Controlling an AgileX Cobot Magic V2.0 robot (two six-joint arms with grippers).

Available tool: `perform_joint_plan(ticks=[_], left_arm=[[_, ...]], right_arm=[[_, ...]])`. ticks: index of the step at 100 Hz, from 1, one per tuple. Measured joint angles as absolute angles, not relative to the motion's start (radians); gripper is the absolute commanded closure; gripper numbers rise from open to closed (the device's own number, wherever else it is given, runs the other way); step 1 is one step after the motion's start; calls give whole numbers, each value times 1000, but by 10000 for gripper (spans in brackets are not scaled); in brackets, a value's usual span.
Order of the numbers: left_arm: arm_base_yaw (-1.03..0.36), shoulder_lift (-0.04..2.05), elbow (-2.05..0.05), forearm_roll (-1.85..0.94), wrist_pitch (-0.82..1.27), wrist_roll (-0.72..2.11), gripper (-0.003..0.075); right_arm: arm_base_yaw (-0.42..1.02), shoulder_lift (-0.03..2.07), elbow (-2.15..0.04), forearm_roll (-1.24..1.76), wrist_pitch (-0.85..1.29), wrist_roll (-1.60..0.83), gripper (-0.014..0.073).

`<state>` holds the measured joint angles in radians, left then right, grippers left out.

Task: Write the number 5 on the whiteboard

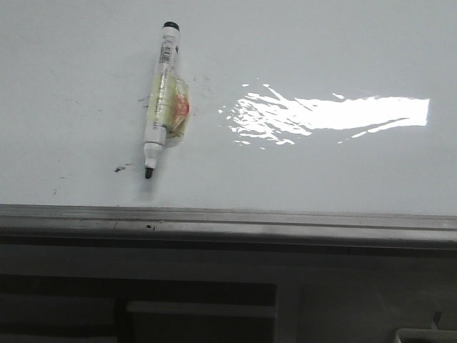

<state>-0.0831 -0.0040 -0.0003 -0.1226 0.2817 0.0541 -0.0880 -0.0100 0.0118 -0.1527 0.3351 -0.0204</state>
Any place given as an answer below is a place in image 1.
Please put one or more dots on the white tray at corner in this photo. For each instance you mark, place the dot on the white tray at corner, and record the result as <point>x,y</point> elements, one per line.
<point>431,335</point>

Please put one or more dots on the white whiteboard with metal frame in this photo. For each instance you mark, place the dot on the white whiteboard with metal frame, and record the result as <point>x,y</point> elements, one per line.
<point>311,122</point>

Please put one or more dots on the dark cabinet with white shelf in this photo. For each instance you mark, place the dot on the dark cabinet with white shelf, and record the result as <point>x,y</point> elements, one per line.
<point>77,309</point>

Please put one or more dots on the white marker with tape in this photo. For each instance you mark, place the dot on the white marker with tape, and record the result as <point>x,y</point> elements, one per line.
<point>168,109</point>

